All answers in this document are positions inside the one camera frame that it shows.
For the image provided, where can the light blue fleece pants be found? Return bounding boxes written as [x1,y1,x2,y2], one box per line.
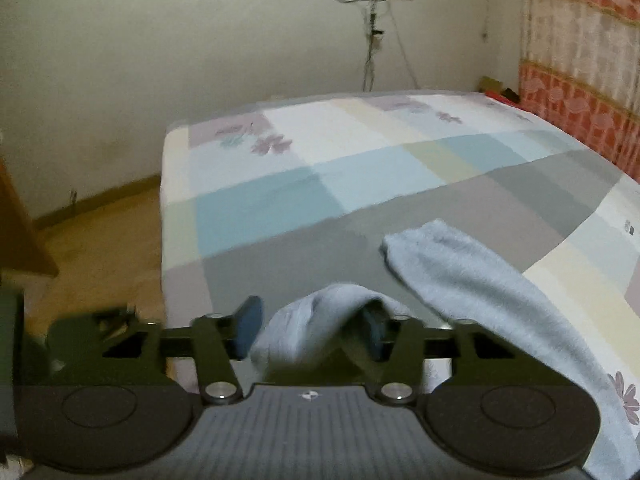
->
[250,220,639,479]

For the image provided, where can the patchwork pastel bed sheet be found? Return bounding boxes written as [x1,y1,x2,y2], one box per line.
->
[160,92,639,443]

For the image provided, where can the brown wooden furniture edge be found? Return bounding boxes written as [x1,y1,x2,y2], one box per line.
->
[0,162,58,276]

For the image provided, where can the red patterned curtain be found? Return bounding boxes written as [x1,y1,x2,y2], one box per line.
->
[520,0,639,179]

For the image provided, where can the hanging television cables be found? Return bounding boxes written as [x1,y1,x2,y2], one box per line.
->
[319,0,421,94]

